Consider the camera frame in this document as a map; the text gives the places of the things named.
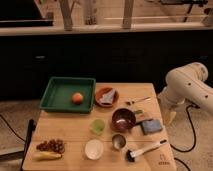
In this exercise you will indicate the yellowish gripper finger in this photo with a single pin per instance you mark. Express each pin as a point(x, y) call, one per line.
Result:
point(170, 117)

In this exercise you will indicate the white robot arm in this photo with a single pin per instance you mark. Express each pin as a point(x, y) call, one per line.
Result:
point(185, 83)

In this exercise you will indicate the blue sponge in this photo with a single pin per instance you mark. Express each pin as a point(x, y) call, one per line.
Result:
point(151, 126)

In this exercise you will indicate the dark brown bowl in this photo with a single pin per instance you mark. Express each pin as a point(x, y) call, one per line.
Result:
point(123, 119)

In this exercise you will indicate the small metal cup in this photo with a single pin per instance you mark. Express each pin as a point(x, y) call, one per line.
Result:
point(118, 141)

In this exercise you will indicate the grey folded cloth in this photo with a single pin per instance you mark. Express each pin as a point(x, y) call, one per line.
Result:
point(108, 97)

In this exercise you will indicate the metal spoon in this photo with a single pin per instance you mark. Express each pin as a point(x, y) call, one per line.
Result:
point(139, 100)

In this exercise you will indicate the yellow banana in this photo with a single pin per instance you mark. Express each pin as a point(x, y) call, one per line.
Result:
point(46, 156)

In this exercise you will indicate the white handled brush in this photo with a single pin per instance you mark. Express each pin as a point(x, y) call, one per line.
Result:
point(131, 155)

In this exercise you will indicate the orange apple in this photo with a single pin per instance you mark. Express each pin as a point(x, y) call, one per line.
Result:
point(77, 98)

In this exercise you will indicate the green plastic cup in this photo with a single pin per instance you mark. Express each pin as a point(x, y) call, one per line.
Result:
point(97, 126)

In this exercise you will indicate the bunch of red grapes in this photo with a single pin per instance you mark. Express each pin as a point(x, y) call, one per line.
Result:
point(53, 145)

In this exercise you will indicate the orange plate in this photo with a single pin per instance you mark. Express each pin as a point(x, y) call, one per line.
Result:
point(102, 91)

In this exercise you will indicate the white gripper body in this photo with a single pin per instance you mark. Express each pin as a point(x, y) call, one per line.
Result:
point(168, 108)

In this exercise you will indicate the green plastic tray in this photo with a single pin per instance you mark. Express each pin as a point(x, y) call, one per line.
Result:
point(59, 91)

